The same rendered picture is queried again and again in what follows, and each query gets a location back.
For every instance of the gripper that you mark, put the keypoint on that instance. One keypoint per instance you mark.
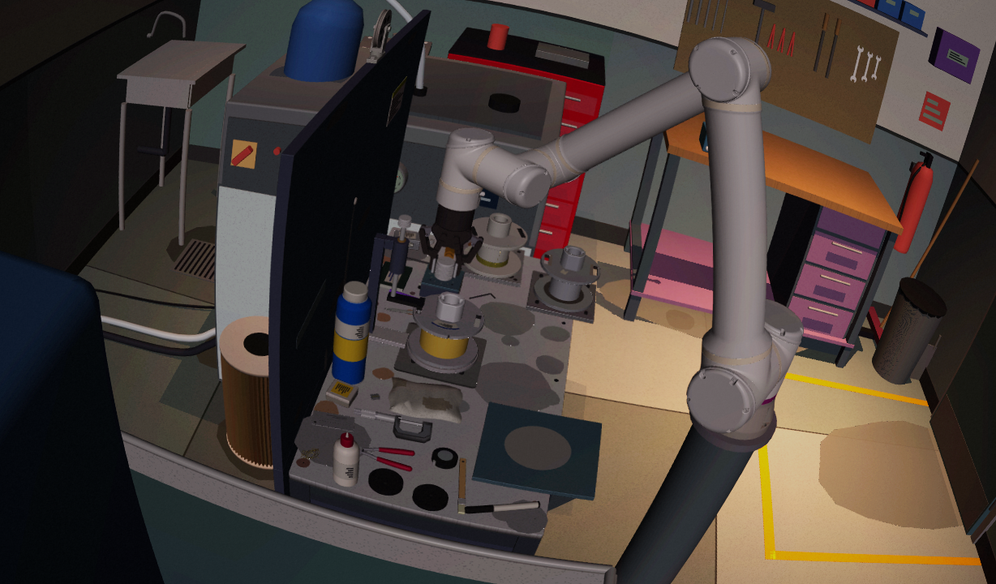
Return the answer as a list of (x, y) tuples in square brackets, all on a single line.
[(454, 221)]

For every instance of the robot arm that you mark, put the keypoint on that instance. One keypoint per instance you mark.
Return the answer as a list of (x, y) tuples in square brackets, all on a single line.
[(729, 243)]

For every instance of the white empty spool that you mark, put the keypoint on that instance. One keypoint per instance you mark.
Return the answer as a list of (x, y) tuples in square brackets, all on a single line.
[(445, 268)]

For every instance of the black hex key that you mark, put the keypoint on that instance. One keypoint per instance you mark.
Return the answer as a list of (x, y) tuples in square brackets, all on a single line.
[(486, 298)]

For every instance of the grey empty spool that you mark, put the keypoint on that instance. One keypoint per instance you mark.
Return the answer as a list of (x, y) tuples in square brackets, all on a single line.
[(571, 272)]

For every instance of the dark blue machine panel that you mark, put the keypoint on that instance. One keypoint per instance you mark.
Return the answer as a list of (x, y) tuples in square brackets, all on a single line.
[(328, 203)]

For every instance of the blue bottle with yellow label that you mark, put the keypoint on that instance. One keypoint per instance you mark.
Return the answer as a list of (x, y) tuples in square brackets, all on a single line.
[(352, 332)]

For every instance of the black puck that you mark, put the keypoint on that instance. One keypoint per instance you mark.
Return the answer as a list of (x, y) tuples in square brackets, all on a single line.
[(506, 103)]

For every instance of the grey rag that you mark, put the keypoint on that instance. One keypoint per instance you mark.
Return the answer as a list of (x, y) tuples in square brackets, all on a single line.
[(425, 399)]

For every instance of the yellow small box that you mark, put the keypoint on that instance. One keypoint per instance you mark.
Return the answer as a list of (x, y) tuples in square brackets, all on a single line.
[(341, 393)]

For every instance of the grey micrometer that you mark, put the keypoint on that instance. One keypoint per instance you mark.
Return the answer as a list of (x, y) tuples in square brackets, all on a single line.
[(401, 424)]

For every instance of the red tool cabinet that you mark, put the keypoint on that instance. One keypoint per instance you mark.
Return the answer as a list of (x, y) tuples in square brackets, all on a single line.
[(583, 97)]

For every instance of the black tape roll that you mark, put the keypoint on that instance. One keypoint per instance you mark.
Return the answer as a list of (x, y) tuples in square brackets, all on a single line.
[(438, 459)]

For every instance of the red cylinder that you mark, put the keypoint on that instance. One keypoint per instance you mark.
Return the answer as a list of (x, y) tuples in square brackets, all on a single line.
[(498, 36)]

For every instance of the grey block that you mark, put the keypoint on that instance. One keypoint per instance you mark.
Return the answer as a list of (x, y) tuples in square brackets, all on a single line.
[(561, 55)]

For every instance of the grey pulley wheel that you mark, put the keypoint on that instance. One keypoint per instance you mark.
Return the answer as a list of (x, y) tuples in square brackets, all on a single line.
[(377, 36)]

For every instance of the dark blue square mat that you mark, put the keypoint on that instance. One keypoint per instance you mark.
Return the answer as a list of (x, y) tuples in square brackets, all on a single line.
[(498, 470)]

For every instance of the grey sheet metal piece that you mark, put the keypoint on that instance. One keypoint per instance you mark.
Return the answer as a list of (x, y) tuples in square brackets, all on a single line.
[(324, 436)]

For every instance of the white bottle with red cap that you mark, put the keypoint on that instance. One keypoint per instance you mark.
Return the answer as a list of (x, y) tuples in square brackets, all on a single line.
[(345, 464)]

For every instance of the blue tank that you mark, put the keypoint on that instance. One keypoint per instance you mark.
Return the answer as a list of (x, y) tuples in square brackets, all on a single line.
[(324, 40)]

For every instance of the black disc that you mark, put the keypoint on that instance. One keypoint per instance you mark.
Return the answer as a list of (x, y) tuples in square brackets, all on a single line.
[(430, 497), (384, 482)]

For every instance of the floor drain grate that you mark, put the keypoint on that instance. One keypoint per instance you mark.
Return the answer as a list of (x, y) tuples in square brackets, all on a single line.
[(195, 259)]

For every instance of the brown filter cartridge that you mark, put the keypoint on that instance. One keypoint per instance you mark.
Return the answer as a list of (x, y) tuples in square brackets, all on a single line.
[(246, 405)]

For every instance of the grey work bench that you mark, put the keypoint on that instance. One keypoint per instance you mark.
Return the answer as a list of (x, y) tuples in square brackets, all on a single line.
[(433, 523)]

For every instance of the white floor pipe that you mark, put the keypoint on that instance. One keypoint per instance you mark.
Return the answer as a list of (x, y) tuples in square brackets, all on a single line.
[(157, 331)]

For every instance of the grey sink table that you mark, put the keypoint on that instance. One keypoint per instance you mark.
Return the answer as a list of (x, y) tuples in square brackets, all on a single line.
[(182, 73)]

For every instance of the grey faucet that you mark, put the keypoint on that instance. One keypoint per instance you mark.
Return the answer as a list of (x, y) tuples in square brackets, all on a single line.
[(167, 16)]

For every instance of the orange workbench with purple drawers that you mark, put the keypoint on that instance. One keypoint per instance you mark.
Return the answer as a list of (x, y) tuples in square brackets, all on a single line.
[(822, 174)]

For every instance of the brown pegboard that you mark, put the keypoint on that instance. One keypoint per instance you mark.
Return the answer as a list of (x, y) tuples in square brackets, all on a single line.
[(798, 89)]

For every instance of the silver wrench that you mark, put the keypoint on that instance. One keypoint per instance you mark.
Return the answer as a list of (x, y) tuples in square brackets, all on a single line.
[(858, 65), (873, 66)]

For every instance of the dark blue rounded housing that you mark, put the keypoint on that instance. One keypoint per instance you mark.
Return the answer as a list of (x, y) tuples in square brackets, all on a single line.
[(44, 430)]

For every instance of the red fire extinguisher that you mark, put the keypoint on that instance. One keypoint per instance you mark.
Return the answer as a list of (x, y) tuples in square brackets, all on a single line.
[(913, 203)]

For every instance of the dark grey bin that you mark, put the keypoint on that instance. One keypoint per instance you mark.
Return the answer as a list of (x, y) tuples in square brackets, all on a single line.
[(909, 332)]

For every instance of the blue storage bin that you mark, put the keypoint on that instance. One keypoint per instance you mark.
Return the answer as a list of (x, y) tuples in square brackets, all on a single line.
[(913, 11), (889, 7)]

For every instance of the dark cabinet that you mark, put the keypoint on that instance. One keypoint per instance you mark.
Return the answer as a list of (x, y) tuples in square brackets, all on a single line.
[(985, 365)]

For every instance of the grey square base plate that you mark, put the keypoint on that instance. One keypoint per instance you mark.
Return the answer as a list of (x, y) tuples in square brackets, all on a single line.
[(510, 277), (465, 375), (583, 308)]

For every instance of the blue supply module frame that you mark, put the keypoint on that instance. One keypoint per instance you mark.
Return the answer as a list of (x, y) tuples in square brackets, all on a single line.
[(375, 272)]

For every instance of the grey curved rail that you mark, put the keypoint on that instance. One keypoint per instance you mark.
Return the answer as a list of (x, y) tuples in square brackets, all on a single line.
[(303, 507)]

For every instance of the red wall sign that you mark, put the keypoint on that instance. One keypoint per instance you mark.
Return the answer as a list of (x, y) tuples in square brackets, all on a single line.
[(934, 110)]

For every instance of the purple wall box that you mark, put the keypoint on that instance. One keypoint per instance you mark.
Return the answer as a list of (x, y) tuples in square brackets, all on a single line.
[(955, 55)]

